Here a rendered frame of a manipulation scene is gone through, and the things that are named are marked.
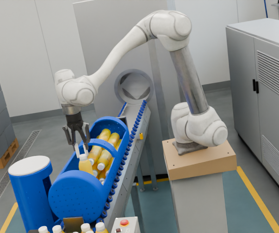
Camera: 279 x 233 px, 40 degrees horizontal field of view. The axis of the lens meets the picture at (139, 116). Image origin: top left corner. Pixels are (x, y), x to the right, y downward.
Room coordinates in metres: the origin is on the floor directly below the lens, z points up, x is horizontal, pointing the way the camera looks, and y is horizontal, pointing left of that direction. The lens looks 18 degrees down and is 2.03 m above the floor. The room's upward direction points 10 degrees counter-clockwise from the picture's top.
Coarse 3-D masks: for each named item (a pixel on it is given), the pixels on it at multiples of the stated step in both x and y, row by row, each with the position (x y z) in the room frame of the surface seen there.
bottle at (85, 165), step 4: (80, 160) 1.76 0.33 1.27; (84, 160) 1.76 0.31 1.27; (88, 160) 1.77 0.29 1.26; (80, 164) 1.76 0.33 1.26; (84, 164) 1.75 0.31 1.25; (88, 164) 1.76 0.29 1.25; (80, 168) 1.75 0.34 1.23; (84, 168) 1.74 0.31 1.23; (88, 168) 1.75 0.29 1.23; (92, 168) 1.77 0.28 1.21; (88, 172) 1.75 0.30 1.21; (92, 172) 1.76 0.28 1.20
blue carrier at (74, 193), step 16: (96, 128) 2.55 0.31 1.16; (112, 128) 2.53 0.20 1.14; (80, 144) 2.14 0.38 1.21; (96, 144) 2.08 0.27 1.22; (64, 176) 1.70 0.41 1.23; (80, 176) 1.68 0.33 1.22; (112, 176) 1.90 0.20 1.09; (64, 192) 1.69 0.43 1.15; (80, 192) 1.68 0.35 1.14; (96, 192) 1.66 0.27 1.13; (64, 208) 1.70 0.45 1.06; (80, 208) 1.68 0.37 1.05; (96, 208) 1.67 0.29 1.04
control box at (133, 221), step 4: (116, 220) 1.45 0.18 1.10; (120, 220) 1.44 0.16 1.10; (128, 220) 1.43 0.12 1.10; (132, 220) 1.43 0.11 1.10; (136, 220) 1.42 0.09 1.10; (116, 224) 1.42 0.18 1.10; (120, 224) 1.41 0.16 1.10; (128, 224) 1.40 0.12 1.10; (132, 224) 1.40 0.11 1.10; (136, 224) 1.41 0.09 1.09; (112, 228) 1.39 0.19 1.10; (116, 228) 1.39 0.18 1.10; (120, 228) 1.38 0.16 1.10; (124, 228) 1.38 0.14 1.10; (128, 228) 1.37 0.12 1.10; (132, 228) 1.37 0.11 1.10; (136, 228) 1.40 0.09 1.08; (112, 232) 1.37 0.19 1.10; (116, 232) 1.36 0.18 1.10; (120, 232) 1.35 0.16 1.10; (124, 232) 1.35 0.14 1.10; (128, 232) 1.35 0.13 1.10; (132, 232) 1.34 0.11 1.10; (136, 232) 1.38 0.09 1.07
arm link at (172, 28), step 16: (160, 16) 1.85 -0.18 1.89; (176, 16) 1.78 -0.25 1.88; (160, 32) 1.83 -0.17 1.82; (176, 32) 1.76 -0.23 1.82; (176, 48) 1.82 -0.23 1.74; (176, 64) 1.86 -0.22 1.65; (192, 64) 1.86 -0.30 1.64; (192, 80) 1.85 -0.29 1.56; (192, 96) 1.87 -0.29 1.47; (192, 112) 1.90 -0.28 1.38; (208, 112) 1.88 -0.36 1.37; (192, 128) 1.90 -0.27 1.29; (208, 128) 1.84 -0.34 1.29; (224, 128) 1.85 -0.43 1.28; (208, 144) 1.84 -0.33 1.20
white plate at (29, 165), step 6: (36, 156) 2.51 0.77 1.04; (42, 156) 2.49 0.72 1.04; (18, 162) 2.46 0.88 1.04; (24, 162) 2.44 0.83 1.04; (30, 162) 2.42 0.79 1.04; (36, 162) 2.40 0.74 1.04; (42, 162) 2.39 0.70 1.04; (48, 162) 2.38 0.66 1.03; (12, 168) 2.37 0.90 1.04; (18, 168) 2.36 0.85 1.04; (24, 168) 2.34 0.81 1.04; (30, 168) 2.32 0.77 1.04; (36, 168) 2.30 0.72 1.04; (42, 168) 2.30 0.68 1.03; (12, 174) 2.28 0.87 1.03; (18, 174) 2.26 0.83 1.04; (24, 174) 2.25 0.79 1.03
